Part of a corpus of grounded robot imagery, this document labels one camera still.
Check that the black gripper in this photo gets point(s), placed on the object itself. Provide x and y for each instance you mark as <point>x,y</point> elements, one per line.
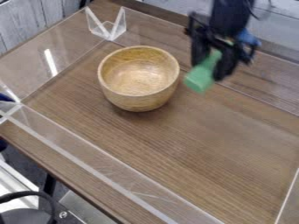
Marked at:
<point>223,33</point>

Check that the green rectangular block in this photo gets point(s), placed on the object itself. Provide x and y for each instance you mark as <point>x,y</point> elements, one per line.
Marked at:
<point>199,78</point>

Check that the light wooden bowl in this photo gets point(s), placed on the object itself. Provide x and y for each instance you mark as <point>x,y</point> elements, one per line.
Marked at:
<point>139,77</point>

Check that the black table leg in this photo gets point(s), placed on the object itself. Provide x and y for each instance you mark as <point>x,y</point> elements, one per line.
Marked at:
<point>49,184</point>

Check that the clear acrylic corner bracket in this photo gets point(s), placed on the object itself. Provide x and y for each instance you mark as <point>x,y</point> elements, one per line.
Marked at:
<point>107,30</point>

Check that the clear acrylic tray wall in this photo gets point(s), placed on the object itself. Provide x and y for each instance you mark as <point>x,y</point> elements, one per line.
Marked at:
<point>65,115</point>

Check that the grey metal base plate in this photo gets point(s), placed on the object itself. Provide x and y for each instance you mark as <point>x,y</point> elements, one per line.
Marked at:
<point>75,211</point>

